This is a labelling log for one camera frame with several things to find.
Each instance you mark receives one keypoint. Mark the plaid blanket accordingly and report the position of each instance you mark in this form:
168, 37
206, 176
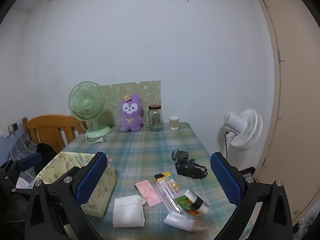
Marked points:
22, 145

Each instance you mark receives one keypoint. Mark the wall socket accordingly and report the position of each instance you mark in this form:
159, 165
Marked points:
13, 127

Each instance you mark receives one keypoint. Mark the glass jar mug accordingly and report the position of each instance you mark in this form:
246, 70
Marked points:
155, 120

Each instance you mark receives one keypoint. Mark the purple plush toy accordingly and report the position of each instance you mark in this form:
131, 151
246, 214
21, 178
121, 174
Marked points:
131, 120

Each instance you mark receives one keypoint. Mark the yellow printed storage box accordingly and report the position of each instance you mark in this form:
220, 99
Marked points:
105, 187

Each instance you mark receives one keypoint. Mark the white tissue pack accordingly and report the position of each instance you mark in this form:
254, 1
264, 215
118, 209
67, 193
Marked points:
127, 212

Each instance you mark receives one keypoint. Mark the black clothing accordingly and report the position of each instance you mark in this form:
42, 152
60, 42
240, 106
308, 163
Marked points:
47, 152

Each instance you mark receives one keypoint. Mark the cotton swab container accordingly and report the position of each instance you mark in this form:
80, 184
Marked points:
174, 123

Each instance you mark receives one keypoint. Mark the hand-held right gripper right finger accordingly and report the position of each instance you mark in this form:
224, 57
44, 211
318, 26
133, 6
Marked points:
226, 180

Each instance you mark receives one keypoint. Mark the green tissue pack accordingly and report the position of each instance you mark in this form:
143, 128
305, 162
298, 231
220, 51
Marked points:
190, 202

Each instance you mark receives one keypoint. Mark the clear plastic sleeve pack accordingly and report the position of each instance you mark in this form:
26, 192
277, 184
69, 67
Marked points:
167, 197

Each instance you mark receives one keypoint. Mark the pink packet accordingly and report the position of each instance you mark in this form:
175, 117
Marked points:
147, 192

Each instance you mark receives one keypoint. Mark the beige door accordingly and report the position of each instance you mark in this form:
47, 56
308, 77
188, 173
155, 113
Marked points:
295, 105

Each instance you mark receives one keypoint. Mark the black plastic bag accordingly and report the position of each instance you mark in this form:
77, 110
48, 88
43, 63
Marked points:
191, 170

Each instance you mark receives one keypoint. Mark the green desk fan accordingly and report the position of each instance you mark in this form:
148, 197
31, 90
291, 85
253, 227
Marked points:
87, 103

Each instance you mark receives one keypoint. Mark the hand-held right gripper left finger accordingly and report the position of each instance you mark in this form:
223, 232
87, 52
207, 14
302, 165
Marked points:
92, 177

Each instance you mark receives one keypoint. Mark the yellow and black packet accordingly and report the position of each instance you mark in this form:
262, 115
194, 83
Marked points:
162, 176

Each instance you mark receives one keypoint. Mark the grey cloth pouch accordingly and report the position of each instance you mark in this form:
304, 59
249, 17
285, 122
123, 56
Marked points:
180, 155

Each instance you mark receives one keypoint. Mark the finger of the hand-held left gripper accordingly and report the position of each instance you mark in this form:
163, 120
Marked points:
30, 161

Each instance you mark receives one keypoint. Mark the green printed cardboard panel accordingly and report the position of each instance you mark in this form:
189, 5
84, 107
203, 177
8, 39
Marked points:
150, 92

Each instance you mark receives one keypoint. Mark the white standing fan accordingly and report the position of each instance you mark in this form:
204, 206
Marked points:
235, 125

